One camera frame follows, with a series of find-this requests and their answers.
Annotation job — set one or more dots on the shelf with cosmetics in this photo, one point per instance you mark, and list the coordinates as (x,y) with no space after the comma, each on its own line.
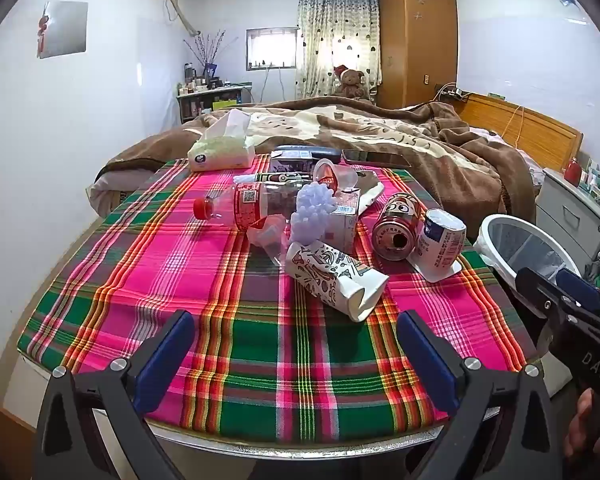
(200,105)

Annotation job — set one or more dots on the patterned curtain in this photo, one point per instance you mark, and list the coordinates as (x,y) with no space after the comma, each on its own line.
(320,40)

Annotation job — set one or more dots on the grey nightstand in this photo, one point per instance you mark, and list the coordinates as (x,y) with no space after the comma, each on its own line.
(570,215)

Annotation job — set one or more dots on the brown wooden furniture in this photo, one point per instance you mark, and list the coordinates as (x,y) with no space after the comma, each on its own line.
(0,440)

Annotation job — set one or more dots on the green white tissue pack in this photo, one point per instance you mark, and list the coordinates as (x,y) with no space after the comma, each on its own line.
(220,152)

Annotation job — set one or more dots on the wooden headboard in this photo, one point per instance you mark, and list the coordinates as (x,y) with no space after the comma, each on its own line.
(530,130)

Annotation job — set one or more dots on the vase with bare branches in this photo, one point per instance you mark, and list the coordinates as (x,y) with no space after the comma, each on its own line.
(207,57)

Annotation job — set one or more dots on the white trash bin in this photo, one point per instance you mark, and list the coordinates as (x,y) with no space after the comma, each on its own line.
(520,240)

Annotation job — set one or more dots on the person's right hand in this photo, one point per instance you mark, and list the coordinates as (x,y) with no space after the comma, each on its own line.
(595,430)

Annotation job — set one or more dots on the black smartphone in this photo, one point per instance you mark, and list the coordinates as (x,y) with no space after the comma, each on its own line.
(375,157)

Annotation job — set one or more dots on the grey wall panel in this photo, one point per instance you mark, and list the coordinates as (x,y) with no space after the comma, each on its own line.
(65,30)

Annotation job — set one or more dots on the red jar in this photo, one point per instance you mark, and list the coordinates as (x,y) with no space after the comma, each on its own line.
(572,171)

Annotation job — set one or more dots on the plaid tablecloth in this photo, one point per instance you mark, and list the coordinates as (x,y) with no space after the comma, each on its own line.
(130,285)

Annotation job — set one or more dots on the window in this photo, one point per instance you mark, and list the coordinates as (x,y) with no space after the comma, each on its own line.
(272,50)

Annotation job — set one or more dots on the brown teddy bear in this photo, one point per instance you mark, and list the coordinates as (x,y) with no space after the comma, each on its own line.
(350,82)

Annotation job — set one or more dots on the purple drink carton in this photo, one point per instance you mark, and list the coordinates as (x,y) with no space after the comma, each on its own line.
(290,164)

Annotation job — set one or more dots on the cream paper bag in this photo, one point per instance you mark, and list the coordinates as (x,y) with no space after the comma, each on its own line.
(372,192)

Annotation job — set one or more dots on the brown blanket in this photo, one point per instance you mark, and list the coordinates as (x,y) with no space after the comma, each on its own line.
(430,135)

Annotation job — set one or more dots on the clear cup with red lid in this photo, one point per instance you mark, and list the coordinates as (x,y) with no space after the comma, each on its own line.
(330,175)

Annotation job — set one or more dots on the crushed clear plastic cup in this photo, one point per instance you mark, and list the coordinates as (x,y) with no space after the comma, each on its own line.
(267,235)

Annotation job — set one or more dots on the red hanging ornament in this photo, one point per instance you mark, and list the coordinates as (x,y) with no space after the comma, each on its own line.
(42,22)

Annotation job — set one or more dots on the crushed patterned paper cup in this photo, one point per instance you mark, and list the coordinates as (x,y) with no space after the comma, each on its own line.
(325,275)

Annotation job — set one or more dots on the white cup with blue label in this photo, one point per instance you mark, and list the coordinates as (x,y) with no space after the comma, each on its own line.
(440,240)

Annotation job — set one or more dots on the white air conditioner pipe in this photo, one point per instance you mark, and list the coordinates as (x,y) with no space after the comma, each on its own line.
(182,17)

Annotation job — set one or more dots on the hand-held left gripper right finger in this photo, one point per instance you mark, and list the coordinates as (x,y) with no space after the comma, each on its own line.
(427,360)

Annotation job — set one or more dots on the clear bottle with red cap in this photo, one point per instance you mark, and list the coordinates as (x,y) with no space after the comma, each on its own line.
(250,202)

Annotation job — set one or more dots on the pale bed mattress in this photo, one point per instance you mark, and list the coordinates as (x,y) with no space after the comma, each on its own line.
(105,197)

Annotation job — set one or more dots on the white foam fruit net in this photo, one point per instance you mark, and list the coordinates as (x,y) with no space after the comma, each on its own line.
(310,215)
(242,179)

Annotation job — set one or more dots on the white power strip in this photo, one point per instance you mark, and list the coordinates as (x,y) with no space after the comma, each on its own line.
(455,92)

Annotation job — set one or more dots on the white drink carton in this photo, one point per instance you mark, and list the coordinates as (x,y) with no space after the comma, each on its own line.
(344,225)

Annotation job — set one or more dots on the wooden wardrobe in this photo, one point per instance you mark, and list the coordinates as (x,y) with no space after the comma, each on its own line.
(415,50)

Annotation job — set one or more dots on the dark blue glasses case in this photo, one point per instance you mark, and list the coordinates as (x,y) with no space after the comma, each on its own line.
(325,154)

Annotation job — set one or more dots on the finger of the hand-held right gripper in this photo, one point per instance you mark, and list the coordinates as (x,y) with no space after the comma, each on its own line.
(580,290)
(540,292)

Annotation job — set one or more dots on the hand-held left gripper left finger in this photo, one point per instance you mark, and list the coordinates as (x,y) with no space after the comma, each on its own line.
(165,360)

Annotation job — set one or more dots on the red cartoon drink can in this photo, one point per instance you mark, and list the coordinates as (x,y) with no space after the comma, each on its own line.
(280,178)
(397,215)

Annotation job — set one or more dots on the round metal-rimmed table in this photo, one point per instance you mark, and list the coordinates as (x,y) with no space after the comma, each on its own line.
(290,449)

